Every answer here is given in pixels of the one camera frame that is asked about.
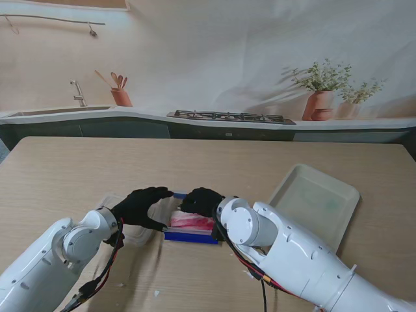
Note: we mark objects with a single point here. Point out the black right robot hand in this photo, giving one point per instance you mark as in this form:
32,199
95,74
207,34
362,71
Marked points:
201,201

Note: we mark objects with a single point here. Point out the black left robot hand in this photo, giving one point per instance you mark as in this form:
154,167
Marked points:
136,208

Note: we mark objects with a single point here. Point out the stack of raw bacon slices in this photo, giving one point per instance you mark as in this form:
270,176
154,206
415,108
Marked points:
195,221

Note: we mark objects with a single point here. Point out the clear lid with blue label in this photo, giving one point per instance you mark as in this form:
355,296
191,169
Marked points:
136,235

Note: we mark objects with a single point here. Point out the clear plastic food container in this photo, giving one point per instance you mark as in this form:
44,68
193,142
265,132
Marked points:
188,237

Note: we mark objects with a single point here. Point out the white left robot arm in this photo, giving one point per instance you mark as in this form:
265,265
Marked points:
39,260

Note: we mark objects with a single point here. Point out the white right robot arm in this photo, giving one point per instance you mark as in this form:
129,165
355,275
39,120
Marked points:
292,247

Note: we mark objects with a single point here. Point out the beige plastic tray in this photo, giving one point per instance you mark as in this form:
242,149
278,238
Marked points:
318,201

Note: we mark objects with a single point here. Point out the printed kitchen backdrop cloth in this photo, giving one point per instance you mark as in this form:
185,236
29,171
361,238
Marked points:
208,48

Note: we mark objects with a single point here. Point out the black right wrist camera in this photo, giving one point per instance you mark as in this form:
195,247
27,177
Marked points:
217,235

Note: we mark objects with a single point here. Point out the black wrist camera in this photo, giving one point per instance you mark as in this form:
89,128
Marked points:
217,235
115,240

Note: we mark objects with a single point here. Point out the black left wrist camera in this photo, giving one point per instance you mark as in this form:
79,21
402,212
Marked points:
115,240

